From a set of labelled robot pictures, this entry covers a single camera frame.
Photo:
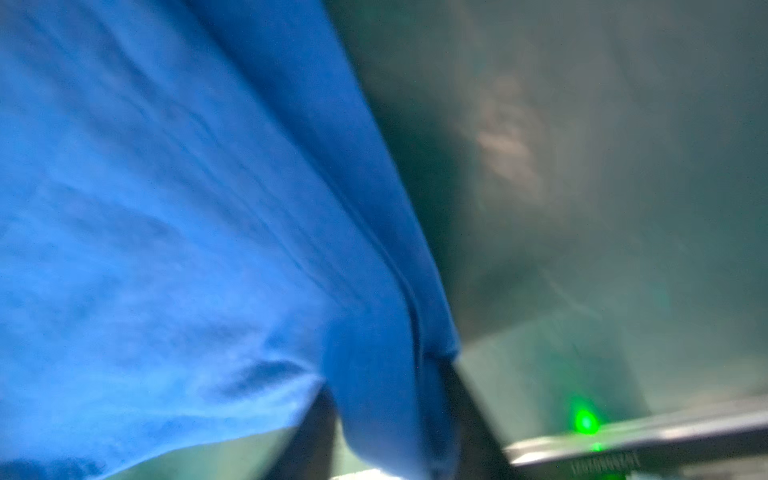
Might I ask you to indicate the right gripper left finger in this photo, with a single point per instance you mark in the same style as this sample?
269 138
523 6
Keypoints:
308 455

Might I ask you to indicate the blue printed t-shirt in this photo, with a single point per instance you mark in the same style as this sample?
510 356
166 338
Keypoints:
201 228

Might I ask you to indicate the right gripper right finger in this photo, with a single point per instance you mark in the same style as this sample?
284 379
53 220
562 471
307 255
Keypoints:
481 456

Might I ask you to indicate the aluminium front rail frame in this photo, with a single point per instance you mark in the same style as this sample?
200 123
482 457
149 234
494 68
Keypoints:
719 441

